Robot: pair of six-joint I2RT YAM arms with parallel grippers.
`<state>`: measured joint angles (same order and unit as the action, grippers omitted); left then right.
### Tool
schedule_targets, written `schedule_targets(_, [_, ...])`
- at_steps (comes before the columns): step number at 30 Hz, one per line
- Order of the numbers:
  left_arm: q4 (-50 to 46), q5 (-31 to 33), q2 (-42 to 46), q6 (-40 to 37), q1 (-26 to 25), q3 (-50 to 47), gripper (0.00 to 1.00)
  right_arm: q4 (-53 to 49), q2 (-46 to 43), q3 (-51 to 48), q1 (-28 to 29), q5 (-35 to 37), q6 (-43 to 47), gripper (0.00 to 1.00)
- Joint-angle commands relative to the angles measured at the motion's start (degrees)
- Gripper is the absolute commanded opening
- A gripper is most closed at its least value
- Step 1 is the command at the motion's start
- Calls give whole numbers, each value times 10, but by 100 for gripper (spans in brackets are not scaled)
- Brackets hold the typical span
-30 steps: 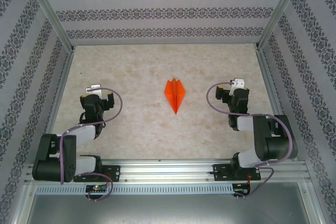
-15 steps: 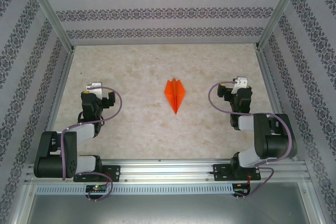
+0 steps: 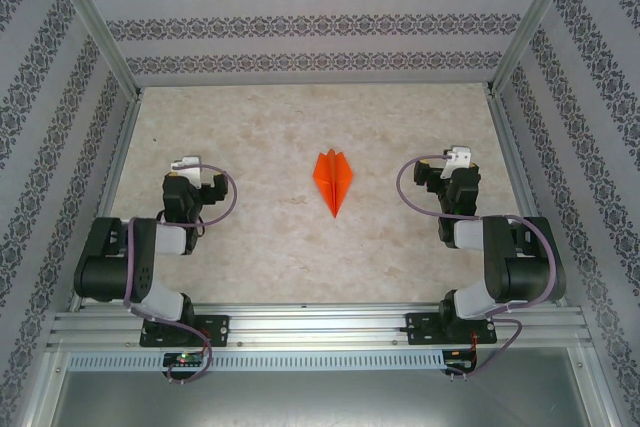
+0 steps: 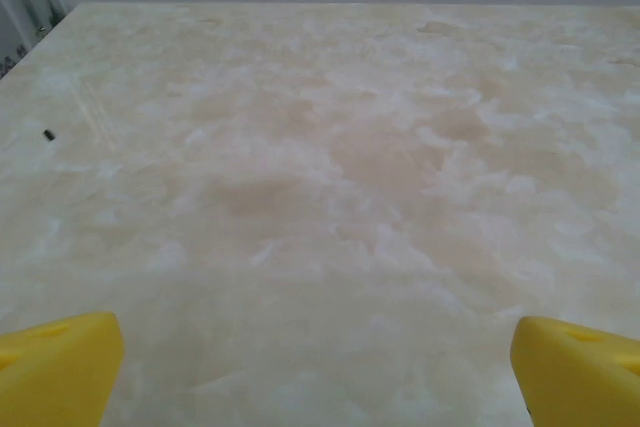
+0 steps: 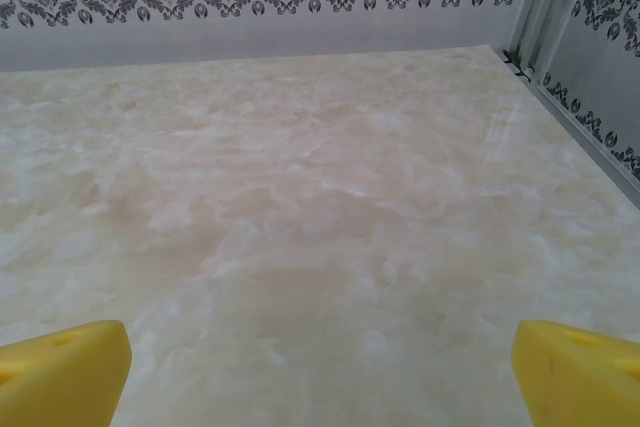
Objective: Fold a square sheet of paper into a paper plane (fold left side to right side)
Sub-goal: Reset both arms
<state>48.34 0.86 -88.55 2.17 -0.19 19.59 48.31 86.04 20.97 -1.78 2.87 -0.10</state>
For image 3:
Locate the aluminium frame post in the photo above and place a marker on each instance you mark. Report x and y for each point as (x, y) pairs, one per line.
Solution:
(532, 22)
(93, 22)

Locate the aluminium side floor rail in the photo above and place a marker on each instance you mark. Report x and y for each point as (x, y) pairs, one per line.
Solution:
(511, 147)
(107, 197)

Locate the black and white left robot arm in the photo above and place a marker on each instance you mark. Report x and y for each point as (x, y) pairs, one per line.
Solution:
(110, 272)

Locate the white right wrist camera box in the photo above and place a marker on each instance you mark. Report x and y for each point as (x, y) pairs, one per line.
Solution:
(458, 157)

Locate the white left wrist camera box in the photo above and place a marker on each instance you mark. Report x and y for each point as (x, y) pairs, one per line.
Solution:
(186, 169)

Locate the orange square paper sheet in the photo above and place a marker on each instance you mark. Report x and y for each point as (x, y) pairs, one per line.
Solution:
(332, 182)

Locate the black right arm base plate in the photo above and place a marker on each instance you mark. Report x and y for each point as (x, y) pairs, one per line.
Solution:
(417, 329)

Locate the long aluminium mounting rail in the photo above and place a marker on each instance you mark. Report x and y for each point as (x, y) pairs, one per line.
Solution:
(320, 322)

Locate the small circuit board green light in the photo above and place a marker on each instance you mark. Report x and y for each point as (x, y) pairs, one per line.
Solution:
(182, 359)

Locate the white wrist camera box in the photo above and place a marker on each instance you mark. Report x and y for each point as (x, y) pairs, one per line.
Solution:
(458, 157)
(186, 169)

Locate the grey sheet metal tray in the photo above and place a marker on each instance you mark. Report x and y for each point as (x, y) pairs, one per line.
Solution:
(320, 402)

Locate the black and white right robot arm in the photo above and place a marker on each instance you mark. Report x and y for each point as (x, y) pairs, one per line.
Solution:
(530, 267)

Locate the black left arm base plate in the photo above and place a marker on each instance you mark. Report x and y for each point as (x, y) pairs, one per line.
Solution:
(220, 329)

